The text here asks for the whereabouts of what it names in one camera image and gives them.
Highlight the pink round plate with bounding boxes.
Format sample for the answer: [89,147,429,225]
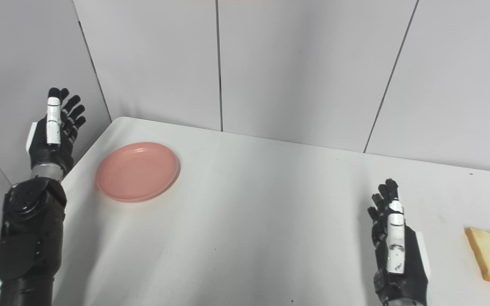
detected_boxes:
[95,142,180,203]

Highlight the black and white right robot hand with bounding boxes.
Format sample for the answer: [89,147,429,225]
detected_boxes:
[367,178,431,306]

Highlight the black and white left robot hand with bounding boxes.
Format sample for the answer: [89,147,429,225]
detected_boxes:
[26,87,87,175]

